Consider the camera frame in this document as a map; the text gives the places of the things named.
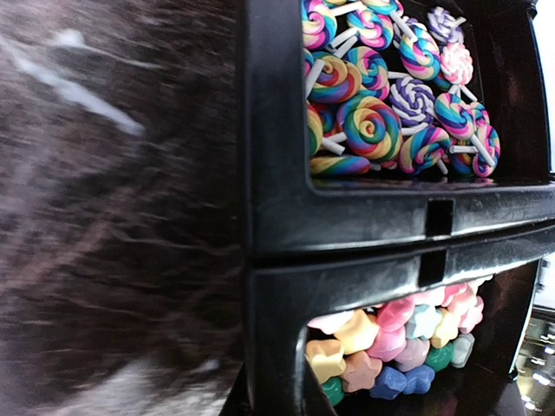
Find black three-compartment candy tray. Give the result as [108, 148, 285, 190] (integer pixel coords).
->
[224, 1, 554, 415]

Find star candies pile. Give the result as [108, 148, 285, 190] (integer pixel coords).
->
[304, 276, 490, 406]

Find swirl lollipops pile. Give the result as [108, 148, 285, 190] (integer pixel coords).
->
[300, 1, 500, 178]

